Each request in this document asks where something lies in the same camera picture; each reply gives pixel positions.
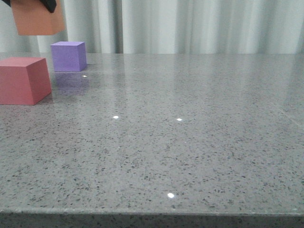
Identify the purple foam cube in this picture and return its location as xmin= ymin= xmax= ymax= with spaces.
xmin=50 ymin=41 xmax=87 ymax=72

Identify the red foam cube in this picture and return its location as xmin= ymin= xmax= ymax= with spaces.
xmin=0 ymin=57 xmax=51 ymax=105

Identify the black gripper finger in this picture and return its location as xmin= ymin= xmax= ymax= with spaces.
xmin=40 ymin=0 xmax=57 ymax=13
xmin=1 ymin=0 xmax=11 ymax=7

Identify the pale green curtain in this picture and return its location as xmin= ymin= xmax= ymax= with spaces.
xmin=0 ymin=0 xmax=304 ymax=54

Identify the orange foam cube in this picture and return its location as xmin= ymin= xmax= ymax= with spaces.
xmin=10 ymin=0 xmax=65 ymax=36

